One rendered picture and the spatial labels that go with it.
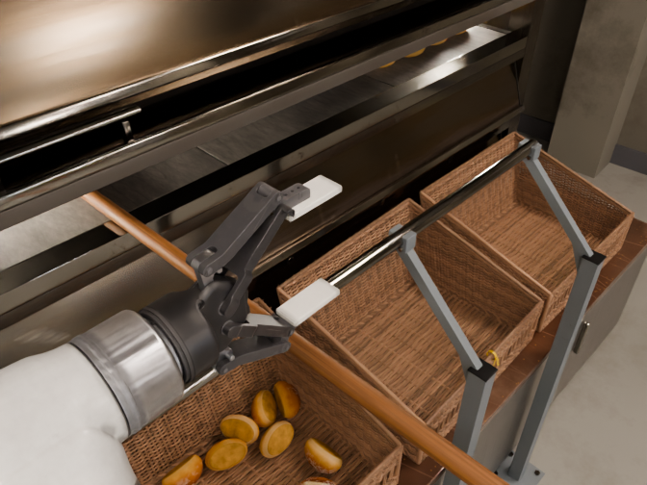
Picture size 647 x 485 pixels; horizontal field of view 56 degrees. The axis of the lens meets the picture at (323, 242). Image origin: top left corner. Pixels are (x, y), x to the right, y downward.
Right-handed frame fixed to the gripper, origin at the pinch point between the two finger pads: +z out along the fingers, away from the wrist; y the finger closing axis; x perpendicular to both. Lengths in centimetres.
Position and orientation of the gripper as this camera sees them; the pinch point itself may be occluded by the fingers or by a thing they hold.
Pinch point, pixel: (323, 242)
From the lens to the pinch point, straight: 62.8
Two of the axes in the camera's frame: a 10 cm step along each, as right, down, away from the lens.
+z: 6.9, -4.5, 5.7
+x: 7.3, 4.3, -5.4
